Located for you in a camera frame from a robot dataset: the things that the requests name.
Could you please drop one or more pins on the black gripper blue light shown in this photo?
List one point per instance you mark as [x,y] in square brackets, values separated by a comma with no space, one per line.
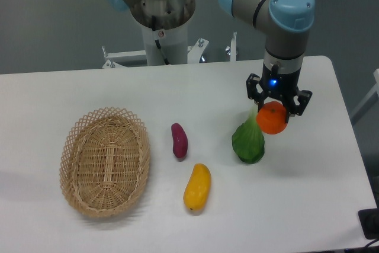
[280,87]

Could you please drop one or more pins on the orange fruit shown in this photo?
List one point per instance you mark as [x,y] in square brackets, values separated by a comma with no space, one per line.
[271,118]

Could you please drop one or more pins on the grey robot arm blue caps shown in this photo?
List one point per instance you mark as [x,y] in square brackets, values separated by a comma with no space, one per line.
[285,23]

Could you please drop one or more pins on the green leafy vegetable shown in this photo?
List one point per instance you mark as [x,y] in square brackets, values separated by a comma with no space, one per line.
[248,141]

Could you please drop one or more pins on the purple sweet potato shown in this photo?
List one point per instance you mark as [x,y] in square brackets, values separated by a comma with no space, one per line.
[180,141]

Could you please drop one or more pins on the yellow mango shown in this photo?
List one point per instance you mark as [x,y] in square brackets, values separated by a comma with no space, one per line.
[198,188]

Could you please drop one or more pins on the black device at table edge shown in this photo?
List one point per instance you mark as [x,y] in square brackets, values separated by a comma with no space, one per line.
[369,222]

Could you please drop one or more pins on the oval wicker basket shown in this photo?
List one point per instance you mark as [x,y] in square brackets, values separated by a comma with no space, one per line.
[105,162]

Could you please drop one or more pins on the white metal base frame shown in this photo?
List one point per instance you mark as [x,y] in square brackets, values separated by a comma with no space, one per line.
[195,55]

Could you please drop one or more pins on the white frame at right edge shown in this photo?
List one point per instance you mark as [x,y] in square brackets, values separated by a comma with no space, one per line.
[368,101]

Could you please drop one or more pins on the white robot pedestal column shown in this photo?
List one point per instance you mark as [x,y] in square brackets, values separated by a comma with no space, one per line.
[165,46]

